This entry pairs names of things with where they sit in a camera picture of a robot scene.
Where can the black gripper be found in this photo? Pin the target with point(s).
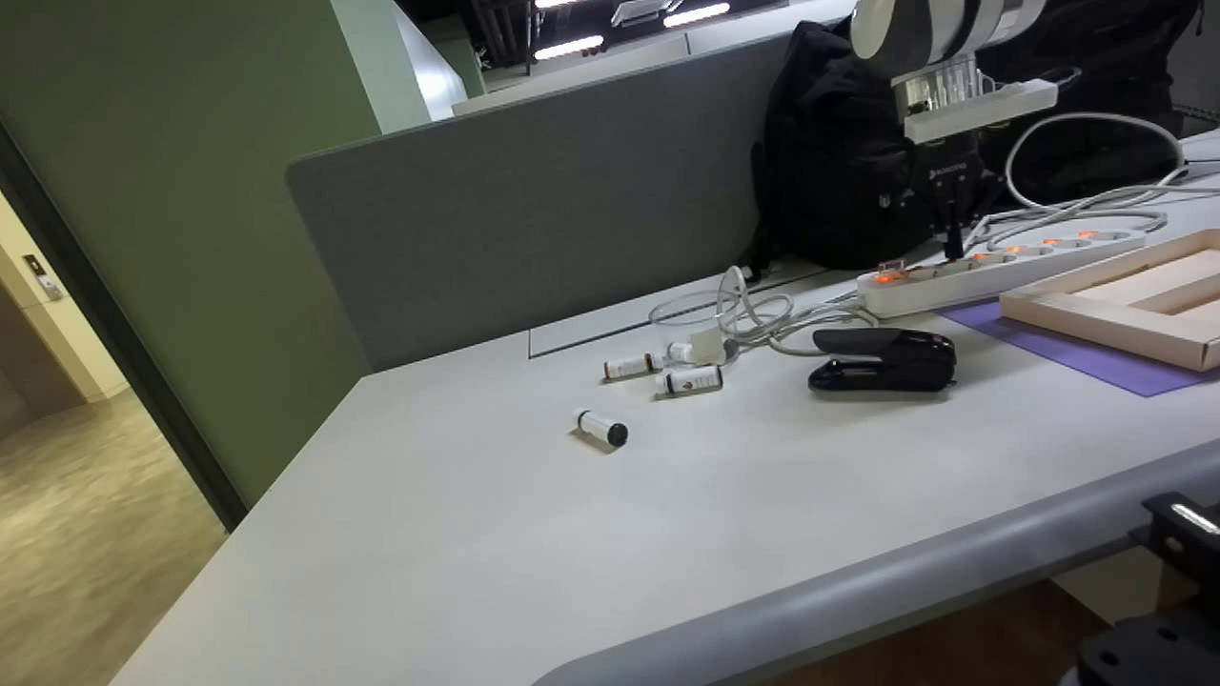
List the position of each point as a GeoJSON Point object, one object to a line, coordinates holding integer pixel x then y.
{"type": "Point", "coordinates": [948, 172]}

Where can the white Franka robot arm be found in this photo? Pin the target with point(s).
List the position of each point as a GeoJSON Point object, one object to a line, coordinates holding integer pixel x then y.
{"type": "Point", "coordinates": [926, 29]}

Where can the white power strip orange switches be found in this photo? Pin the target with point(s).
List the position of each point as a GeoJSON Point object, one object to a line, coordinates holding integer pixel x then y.
{"type": "Point", "coordinates": [940, 287]}

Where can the black stapler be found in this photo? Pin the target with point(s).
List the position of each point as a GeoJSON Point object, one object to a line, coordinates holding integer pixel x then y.
{"type": "Point", "coordinates": [882, 358]}

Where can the black backpack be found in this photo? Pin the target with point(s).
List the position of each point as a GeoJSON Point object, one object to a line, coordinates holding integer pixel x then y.
{"type": "Point", "coordinates": [823, 154]}

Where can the purple mat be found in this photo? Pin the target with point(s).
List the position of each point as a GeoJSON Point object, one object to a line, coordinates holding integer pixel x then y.
{"type": "Point", "coordinates": [1090, 355]}

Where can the black jacket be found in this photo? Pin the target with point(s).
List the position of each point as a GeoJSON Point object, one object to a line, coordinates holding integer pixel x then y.
{"type": "Point", "coordinates": [1107, 60]}

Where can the white plug adapter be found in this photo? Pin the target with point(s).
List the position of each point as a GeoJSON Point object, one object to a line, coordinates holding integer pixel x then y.
{"type": "Point", "coordinates": [697, 344]}

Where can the small white cylinder black band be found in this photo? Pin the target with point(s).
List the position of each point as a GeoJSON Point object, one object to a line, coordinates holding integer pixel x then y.
{"type": "Point", "coordinates": [625, 368]}
{"type": "Point", "coordinates": [691, 379]}

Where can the long ceiling light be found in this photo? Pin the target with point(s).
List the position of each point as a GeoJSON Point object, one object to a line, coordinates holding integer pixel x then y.
{"type": "Point", "coordinates": [694, 12]}
{"type": "Point", "coordinates": [569, 47]}

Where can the white cylinder black end cap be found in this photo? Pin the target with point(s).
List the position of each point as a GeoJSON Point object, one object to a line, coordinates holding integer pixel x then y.
{"type": "Point", "coordinates": [597, 429]}

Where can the grey desk divider panel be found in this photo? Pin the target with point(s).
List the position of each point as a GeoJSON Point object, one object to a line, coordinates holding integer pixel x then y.
{"type": "Point", "coordinates": [546, 213]}

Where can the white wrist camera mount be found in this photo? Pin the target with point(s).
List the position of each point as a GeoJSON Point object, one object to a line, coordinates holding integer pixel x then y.
{"type": "Point", "coordinates": [973, 106]}

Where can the light wooden frame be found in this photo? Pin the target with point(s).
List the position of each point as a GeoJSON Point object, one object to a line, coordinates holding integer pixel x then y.
{"type": "Point", "coordinates": [1119, 316]}

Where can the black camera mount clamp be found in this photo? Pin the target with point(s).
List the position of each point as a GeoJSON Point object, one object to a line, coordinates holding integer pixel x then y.
{"type": "Point", "coordinates": [1163, 650]}

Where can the black door frame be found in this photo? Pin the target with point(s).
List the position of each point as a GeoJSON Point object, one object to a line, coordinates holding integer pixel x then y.
{"type": "Point", "coordinates": [114, 329]}

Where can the wall switch plate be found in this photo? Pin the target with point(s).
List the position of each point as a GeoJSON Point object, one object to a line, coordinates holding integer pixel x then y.
{"type": "Point", "coordinates": [38, 276]}

